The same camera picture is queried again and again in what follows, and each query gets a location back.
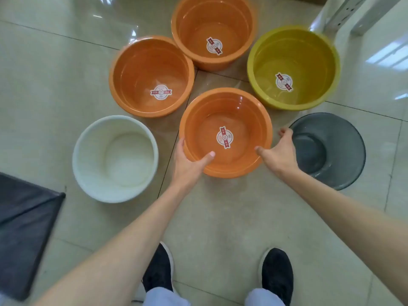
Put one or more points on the person's right hand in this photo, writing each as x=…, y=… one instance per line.
x=280, y=156

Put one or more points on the person's left hand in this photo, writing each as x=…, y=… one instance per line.
x=186, y=170

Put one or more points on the person's left thumb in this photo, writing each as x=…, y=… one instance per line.
x=205, y=159

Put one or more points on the person's right thumb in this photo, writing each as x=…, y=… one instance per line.
x=263, y=152

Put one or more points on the orange plastic basin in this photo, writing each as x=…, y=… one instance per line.
x=229, y=101
x=204, y=22
x=143, y=66

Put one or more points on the person's right forearm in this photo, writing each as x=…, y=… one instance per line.
x=347, y=219

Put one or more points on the person's left forearm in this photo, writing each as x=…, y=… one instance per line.
x=118, y=245

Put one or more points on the grey translucent plastic basin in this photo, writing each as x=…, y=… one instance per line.
x=338, y=146

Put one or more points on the white plastic basin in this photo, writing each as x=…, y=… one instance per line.
x=111, y=156

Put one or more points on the yellow-green plastic basin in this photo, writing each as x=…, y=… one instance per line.
x=306, y=47

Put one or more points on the person's left black shoe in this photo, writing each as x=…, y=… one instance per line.
x=159, y=267

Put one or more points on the person's black shoe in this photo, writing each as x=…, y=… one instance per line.
x=277, y=274
x=159, y=267

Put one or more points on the person's right black shoe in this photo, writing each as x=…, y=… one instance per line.
x=277, y=274

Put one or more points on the person's light blue trousers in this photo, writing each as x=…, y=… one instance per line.
x=162, y=297

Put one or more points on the black bag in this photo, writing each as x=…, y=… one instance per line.
x=22, y=235

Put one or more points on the white metal furniture frame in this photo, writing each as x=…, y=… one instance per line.
x=344, y=12

